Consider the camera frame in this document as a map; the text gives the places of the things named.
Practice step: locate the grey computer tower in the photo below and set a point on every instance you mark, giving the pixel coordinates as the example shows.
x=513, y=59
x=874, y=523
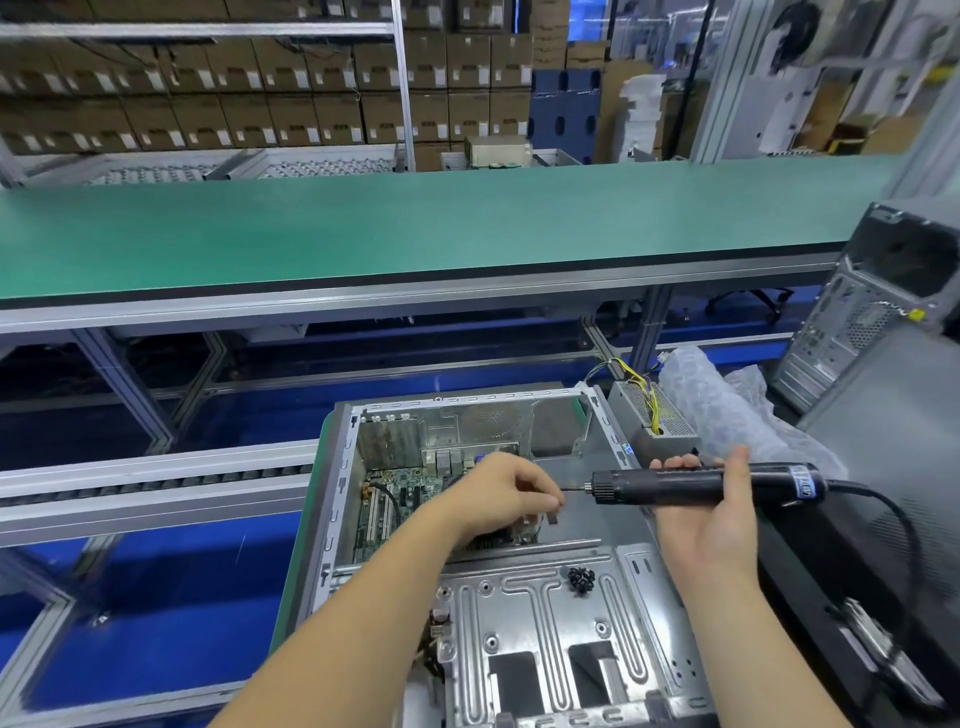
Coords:
x=870, y=300

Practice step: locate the green conveyor belt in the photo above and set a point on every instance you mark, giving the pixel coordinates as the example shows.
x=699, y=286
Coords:
x=375, y=225

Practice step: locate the person's right hand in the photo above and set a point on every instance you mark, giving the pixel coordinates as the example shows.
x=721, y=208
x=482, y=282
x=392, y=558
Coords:
x=705, y=525

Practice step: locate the aluminium roller conveyor rail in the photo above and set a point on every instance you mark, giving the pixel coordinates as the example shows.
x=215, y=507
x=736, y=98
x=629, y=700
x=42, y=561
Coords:
x=135, y=488

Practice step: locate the stack of cardboard boxes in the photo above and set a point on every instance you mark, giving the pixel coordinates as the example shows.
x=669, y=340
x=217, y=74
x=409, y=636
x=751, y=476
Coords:
x=270, y=90

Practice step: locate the green motherboard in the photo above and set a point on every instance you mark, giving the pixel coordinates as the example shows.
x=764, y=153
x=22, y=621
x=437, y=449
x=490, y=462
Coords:
x=398, y=488

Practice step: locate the person's left hand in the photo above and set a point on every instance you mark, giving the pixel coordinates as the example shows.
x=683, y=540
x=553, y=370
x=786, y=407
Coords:
x=503, y=492

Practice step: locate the silver hard drive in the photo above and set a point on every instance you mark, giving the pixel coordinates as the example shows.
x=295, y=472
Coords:
x=888, y=648

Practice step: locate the person's left forearm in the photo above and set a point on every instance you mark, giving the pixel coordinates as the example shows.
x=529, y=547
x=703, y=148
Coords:
x=345, y=645

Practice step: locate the black electric screwdriver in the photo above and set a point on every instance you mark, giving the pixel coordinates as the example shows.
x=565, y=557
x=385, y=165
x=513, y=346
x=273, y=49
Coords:
x=705, y=485

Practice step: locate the person's right forearm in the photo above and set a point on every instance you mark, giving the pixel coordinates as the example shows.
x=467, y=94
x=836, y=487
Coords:
x=750, y=653

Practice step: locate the dark grey case side panel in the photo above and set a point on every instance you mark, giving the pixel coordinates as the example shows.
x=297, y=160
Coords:
x=900, y=480

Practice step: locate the black and silver computer case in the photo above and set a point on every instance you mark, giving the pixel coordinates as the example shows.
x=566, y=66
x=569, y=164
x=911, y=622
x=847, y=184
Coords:
x=525, y=630

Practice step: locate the grey power supply unit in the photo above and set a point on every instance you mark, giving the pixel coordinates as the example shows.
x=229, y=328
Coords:
x=648, y=420

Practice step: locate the white bubble wrap bag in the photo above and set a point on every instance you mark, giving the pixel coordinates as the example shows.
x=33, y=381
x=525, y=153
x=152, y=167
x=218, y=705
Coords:
x=735, y=405

